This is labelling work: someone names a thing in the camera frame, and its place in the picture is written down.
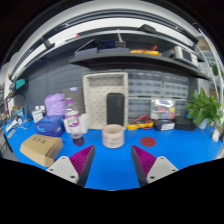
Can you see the clear bottle with purple cap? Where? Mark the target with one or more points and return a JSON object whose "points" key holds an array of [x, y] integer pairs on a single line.
{"points": [[73, 120]]}

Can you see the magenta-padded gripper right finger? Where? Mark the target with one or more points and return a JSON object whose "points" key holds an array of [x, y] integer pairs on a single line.
{"points": [[159, 168]]}

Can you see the dark grey flat box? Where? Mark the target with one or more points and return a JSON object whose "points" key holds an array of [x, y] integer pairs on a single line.
{"points": [[77, 96]]}

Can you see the yellow multimeter with red leads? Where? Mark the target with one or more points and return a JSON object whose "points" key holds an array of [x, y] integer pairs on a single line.
{"points": [[143, 124]]}

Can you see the green potted plant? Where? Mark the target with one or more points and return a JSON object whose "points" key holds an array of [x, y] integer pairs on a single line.
{"points": [[203, 106]]}

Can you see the brown cardboard box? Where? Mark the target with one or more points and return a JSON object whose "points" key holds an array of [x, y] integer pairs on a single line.
{"points": [[40, 148]]}

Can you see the flat round red coaster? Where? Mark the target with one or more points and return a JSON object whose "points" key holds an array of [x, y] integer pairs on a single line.
{"points": [[148, 141]]}

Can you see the black zip case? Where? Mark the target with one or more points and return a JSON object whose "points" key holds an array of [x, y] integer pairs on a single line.
{"points": [[115, 110]]}

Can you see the blue cardboard box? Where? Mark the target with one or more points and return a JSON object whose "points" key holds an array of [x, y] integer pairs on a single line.
{"points": [[49, 126]]}

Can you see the black box with white label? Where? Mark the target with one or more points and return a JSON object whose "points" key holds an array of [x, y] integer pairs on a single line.
{"points": [[164, 125]]}

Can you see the purple plastic bag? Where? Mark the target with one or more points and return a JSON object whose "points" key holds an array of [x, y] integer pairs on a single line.
{"points": [[55, 104]]}

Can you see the beige dotted mug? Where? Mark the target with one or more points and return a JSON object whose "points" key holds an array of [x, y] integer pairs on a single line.
{"points": [[113, 136]]}

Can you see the teal screen device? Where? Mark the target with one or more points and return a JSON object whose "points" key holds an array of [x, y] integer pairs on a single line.
{"points": [[20, 83]]}

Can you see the clear organizer box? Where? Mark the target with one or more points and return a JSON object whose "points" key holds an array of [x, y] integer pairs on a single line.
{"points": [[162, 109]]}

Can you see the white dotted fabric tray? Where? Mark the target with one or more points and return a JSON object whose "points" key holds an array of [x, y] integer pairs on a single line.
{"points": [[96, 103]]}

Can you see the small white box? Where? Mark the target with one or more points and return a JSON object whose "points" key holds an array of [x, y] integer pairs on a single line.
{"points": [[37, 115]]}

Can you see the plain black box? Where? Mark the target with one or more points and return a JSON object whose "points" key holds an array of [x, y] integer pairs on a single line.
{"points": [[184, 124]]}

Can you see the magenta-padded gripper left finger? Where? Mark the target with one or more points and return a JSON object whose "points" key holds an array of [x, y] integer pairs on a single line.
{"points": [[63, 168]]}

